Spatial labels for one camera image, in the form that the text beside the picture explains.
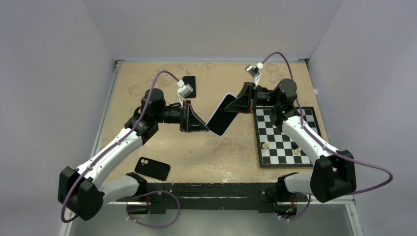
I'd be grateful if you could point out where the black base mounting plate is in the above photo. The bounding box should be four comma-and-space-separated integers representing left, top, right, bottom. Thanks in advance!
128, 182, 308, 216

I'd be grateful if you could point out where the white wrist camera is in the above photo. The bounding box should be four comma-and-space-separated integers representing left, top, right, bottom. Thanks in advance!
245, 62, 264, 86
177, 80, 192, 103

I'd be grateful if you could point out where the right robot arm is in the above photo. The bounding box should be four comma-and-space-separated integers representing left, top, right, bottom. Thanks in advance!
225, 79, 357, 203

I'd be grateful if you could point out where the black chess piece middle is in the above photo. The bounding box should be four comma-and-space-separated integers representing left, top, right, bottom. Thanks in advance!
291, 143, 299, 150

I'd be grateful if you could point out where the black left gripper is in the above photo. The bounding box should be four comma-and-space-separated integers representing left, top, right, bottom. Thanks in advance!
154, 99, 209, 132

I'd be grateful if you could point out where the white chess piece left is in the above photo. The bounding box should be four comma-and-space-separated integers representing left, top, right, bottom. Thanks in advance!
262, 141, 269, 149

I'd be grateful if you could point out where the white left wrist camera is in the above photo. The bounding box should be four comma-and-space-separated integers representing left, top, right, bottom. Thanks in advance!
177, 80, 192, 103

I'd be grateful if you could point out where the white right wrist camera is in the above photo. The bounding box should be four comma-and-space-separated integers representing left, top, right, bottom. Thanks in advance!
245, 62, 264, 86

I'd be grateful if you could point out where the black white chessboard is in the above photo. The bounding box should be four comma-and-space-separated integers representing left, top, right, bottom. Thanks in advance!
253, 107, 313, 168

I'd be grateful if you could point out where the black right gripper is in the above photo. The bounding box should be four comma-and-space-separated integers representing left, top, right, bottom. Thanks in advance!
224, 82, 280, 114

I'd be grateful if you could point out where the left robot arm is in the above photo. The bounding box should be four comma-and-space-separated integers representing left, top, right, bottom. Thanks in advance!
58, 85, 208, 223

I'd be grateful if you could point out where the black smartphone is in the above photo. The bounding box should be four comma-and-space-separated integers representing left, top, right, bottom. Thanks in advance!
182, 75, 197, 99

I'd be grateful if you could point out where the black phone case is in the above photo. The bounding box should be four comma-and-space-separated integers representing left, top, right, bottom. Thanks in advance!
134, 157, 171, 181

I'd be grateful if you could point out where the phone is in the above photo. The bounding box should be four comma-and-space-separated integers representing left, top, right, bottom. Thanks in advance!
207, 93, 238, 136

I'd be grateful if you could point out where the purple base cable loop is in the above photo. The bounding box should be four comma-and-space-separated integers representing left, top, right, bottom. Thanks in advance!
126, 190, 181, 229

